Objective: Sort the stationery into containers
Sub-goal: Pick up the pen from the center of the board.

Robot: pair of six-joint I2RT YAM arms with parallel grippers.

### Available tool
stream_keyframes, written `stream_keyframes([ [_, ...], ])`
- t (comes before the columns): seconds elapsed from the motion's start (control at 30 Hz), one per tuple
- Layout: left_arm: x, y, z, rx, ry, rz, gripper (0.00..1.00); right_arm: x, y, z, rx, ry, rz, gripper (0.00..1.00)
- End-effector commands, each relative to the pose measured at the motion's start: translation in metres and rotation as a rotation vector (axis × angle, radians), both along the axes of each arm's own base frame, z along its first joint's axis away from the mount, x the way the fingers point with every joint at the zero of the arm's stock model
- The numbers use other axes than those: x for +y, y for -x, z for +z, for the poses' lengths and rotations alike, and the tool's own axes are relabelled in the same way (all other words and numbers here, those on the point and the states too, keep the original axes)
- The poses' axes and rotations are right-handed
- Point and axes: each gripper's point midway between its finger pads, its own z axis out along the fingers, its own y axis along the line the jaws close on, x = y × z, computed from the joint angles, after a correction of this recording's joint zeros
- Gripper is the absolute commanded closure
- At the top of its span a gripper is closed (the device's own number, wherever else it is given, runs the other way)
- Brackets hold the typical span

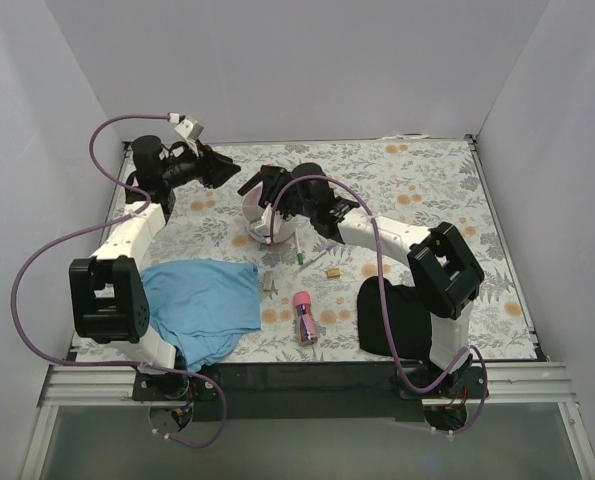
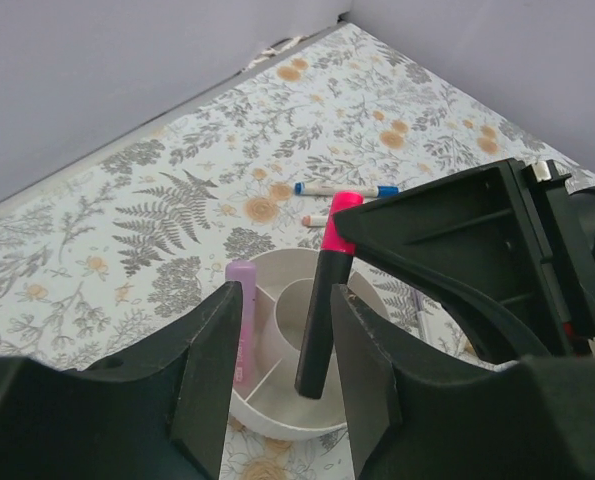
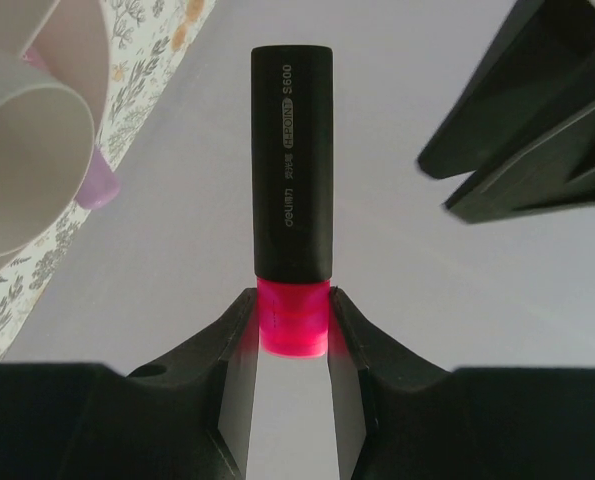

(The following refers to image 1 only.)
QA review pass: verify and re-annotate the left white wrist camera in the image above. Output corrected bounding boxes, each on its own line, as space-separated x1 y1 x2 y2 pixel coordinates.
168 112 204 145

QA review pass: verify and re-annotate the floral patterned table mat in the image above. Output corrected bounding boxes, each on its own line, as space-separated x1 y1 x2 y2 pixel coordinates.
142 140 536 363

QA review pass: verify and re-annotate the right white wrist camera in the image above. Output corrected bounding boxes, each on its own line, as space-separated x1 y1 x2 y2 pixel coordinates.
250 206 275 245

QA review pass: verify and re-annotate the beige eraser block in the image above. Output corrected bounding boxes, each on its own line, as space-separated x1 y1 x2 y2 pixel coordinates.
262 271 274 291

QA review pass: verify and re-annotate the pink capped glue tube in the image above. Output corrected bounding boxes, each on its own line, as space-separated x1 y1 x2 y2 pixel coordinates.
293 291 318 345

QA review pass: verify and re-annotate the gold pencil sharpener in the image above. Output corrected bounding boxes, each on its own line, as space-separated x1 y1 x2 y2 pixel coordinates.
326 268 341 279

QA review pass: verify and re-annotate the black cloth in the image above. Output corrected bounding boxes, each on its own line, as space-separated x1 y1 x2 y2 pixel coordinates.
356 276 431 361

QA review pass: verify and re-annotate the light blue cloth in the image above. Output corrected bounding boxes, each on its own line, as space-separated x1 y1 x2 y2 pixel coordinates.
141 259 261 372

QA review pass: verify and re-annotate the aluminium frame rail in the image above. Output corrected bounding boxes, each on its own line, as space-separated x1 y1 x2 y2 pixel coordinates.
38 362 577 407

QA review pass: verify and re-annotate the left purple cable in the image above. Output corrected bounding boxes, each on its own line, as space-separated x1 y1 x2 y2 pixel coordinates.
12 112 227 448

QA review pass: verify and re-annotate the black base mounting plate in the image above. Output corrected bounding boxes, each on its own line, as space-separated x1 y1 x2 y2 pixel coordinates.
131 362 490 424

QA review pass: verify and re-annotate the white marker green cap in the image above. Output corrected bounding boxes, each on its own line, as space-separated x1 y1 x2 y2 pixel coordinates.
293 230 304 266

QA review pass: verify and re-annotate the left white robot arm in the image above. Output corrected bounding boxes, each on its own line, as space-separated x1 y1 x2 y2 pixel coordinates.
69 135 241 400

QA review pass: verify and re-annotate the white round divided organizer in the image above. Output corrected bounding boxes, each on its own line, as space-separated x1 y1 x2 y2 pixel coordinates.
242 185 297 245

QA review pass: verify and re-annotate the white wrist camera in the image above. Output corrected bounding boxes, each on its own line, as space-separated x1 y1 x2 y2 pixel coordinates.
168 112 204 145
250 206 275 245

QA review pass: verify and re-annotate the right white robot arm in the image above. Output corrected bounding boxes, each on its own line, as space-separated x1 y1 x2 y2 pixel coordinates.
238 163 484 398

